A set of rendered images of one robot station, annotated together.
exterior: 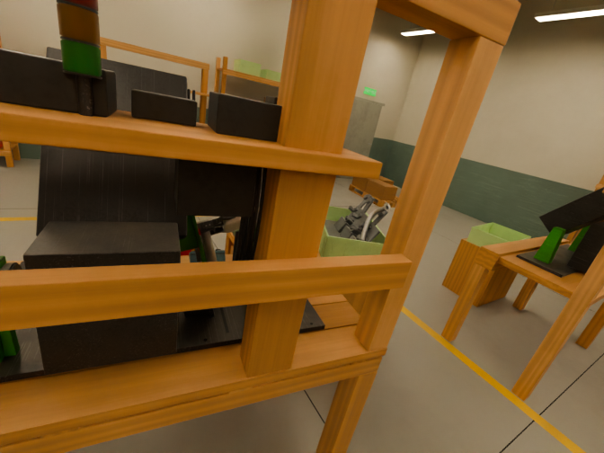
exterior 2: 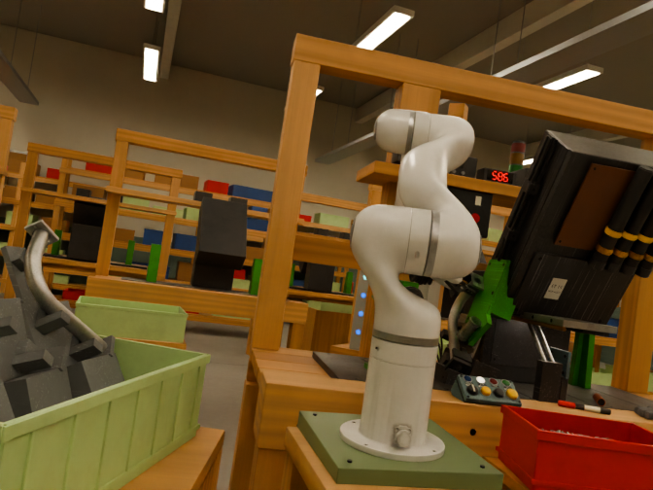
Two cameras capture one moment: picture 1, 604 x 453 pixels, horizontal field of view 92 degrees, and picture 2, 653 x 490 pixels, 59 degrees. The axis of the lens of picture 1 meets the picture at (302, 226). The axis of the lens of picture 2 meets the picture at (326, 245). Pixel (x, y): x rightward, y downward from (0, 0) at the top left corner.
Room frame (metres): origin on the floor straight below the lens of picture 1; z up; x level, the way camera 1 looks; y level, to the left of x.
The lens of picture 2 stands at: (2.71, 0.41, 1.17)
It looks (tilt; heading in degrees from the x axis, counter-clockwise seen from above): 2 degrees up; 198
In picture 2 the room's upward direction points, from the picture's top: 8 degrees clockwise
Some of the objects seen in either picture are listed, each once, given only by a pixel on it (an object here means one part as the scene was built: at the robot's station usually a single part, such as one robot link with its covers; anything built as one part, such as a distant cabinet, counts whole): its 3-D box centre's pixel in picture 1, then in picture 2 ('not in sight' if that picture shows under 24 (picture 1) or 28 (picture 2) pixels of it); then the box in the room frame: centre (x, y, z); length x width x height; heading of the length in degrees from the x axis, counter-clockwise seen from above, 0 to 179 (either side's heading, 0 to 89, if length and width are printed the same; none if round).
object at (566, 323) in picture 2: not in sight; (548, 320); (0.87, 0.54, 1.11); 0.39 x 0.16 x 0.03; 28
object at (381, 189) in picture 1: (378, 189); not in sight; (6.86, -1.59, 0.22); 1.20 x 0.81 x 0.44; 30
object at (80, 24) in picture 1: (79, 26); (516, 159); (0.49, 0.39, 1.67); 0.05 x 0.05 x 0.05
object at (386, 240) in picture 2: not in sight; (395, 271); (1.66, 0.22, 1.19); 0.19 x 0.12 x 0.24; 102
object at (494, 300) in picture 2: (186, 227); (497, 294); (0.91, 0.39, 1.17); 0.13 x 0.12 x 0.20; 118
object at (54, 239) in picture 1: (118, 290); (514, 327); (0.64, 0.46, 1.07); 0.30 x 0.18 x 0.34; 118
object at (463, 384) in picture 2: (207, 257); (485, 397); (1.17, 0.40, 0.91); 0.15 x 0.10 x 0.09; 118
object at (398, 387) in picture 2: not in sight; (397, 390); (1.65, 0.25, 0.97); 0.19 x 0.19 x 0.18
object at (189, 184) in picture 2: not in sight; (165, 249); (-4.52, -4.26, 1.12); 3.01 x 0.54 x 2.24; 125
